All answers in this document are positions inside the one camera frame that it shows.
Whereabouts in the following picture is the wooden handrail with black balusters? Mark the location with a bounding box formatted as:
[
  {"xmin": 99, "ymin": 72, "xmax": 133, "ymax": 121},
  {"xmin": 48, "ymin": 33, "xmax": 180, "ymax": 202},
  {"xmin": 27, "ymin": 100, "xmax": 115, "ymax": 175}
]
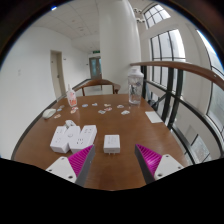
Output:
[{"xmin": 129, "ymin": 60, "xmax": 224, "ymax": 164}]

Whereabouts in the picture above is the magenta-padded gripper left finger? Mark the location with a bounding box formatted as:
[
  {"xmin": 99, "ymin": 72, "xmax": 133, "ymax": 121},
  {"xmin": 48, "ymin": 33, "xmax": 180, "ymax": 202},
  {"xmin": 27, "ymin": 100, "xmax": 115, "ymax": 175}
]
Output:
[{"xmin": 45, "ymin": 144, "xmax": 97, "ymax": 188}]

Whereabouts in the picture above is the wooden chair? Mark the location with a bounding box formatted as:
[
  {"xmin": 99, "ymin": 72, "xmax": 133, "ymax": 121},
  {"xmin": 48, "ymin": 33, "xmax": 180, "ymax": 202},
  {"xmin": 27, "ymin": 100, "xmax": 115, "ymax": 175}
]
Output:
[{"xmin": 75, "ymin": 78, "xmax": 122, "ymax": 97}]

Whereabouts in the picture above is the large black-framed window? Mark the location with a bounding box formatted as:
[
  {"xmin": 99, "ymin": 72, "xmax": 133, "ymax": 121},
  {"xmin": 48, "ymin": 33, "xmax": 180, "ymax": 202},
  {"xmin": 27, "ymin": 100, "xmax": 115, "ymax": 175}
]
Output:
[{"xmin": 149, "ymin": 29, "xmax": 186, "ymax": 88}]

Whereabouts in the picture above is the white paper card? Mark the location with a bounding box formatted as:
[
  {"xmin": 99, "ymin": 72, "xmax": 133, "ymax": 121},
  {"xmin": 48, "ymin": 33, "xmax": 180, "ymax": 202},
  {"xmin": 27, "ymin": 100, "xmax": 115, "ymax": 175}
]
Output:
[{"xmin": 145, "ymin": 110, "xmax": 165, "ymax": 125}]

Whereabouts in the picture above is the white charger block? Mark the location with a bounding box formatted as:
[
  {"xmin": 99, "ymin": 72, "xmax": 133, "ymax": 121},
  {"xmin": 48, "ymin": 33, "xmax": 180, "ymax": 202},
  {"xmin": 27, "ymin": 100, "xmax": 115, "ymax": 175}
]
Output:
[{"xmin": 103, "ymin": 134, "xmax": 122, "ymax": 155}]

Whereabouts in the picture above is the beige door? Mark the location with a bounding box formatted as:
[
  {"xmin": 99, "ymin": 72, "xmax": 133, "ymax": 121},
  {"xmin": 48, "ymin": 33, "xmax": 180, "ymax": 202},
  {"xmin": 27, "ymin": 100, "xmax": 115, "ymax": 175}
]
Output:
[{"xmin": 50, "ymin": 50, "xmax": 64, "ymax": 100}]

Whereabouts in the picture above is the white computer mouse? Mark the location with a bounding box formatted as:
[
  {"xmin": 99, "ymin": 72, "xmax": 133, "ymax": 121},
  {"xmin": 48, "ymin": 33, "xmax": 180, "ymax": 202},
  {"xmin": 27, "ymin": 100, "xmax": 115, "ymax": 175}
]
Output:
[{"xmin": 41, "ymin": 108, "xmax": 57, "ymax": 120}]

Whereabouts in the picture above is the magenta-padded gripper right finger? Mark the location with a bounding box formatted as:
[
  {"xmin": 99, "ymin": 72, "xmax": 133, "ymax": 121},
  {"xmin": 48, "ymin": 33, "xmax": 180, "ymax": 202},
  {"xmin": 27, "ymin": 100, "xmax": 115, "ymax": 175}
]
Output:
[{"xmin": 134, "ymin": 143, "xmax": 185, "ymax": 185}]

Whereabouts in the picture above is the grey double door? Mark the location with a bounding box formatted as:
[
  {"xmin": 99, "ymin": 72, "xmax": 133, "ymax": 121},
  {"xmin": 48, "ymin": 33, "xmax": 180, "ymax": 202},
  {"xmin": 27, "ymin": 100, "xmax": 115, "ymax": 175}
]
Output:
[{"xmin": 88, "ymin": 56, "xmax": 103, "ymax": 80}]

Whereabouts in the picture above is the white power strip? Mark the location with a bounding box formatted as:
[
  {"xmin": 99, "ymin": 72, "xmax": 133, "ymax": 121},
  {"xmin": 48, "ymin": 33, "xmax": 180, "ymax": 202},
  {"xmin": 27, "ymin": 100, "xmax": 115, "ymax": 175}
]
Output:
[{"xmin": 49, "ymin": 124, "xmax": 98, "ymax": 155}]

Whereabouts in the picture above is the white bottle with orange label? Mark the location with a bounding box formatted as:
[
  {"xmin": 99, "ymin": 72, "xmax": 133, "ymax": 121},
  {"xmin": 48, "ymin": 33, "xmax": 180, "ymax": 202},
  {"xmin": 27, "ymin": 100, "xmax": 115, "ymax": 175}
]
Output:
[{"xmin": 66, "ymin": 83, "xmax": 78, "ymax": 108}]

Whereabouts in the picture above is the arched black-framed window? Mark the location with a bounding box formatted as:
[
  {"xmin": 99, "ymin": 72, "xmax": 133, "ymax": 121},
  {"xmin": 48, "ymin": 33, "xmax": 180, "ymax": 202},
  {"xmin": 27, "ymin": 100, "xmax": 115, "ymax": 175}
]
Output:
[{"xmin": 143, "ymin": 3, "xmax": 172, "ymax": 29}]

